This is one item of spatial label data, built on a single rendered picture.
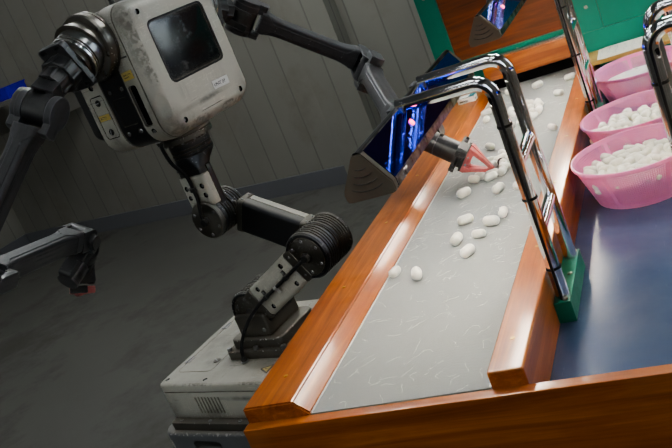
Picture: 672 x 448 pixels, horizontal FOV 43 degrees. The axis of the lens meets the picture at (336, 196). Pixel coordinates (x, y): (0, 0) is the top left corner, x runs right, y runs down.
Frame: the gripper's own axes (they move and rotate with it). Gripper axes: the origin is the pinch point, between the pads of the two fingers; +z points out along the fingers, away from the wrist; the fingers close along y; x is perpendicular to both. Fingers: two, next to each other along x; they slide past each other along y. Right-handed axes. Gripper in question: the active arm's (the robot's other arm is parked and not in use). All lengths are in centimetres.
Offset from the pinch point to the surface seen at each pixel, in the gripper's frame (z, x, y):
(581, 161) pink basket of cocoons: 17.7, -14.9, -10.2
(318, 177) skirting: -100, 177, 284
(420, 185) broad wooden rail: -14.0, 11.6, -1.5
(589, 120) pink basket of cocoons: 17.2, -15.3, 18.0
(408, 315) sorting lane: -2, 4, -67
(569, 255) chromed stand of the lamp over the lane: 20, -12, -51
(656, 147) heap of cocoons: 30.4, -24.6, -9.8
